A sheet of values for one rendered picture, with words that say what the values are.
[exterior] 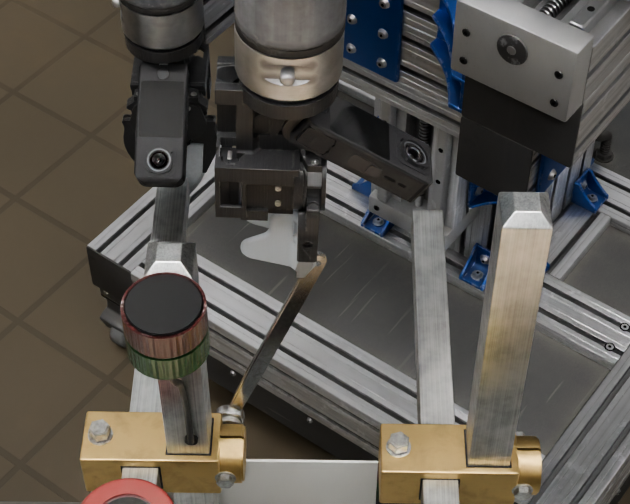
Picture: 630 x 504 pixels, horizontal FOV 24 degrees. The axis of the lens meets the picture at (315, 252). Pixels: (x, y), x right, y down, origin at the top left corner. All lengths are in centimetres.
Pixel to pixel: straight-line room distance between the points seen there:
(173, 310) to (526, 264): 25
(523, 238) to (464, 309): 117
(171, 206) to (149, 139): 10
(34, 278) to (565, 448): 98
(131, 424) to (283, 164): 31
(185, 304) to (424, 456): 31
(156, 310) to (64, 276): 150
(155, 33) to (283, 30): 37
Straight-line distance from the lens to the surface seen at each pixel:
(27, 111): 281
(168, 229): 139
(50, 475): 228
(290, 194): 107
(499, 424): 119
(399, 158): 106
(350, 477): 132
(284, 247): 112
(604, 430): 205
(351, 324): 214
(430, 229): 141
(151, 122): 134
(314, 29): 96
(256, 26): 96
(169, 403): 117
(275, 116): 101
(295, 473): 131
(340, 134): 103
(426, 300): 135
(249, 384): 124
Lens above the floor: 189
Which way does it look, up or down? 49 degrees down
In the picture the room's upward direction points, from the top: straight up
